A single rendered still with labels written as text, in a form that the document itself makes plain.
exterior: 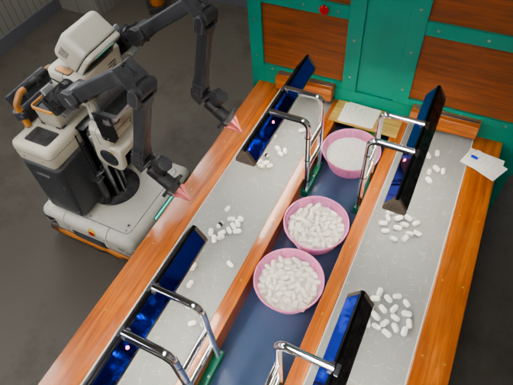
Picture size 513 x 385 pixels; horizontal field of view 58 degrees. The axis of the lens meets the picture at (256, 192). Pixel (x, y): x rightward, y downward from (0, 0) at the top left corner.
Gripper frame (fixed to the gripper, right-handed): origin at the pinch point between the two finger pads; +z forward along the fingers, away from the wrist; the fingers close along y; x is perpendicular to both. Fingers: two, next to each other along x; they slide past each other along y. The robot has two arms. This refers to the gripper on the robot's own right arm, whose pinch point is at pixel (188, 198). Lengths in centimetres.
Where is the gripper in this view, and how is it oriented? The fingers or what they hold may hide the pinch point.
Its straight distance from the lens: 190.5
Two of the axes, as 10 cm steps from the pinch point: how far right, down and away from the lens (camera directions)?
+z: 7.2, 6.4, 2.9
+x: -5.4, 2.5, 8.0
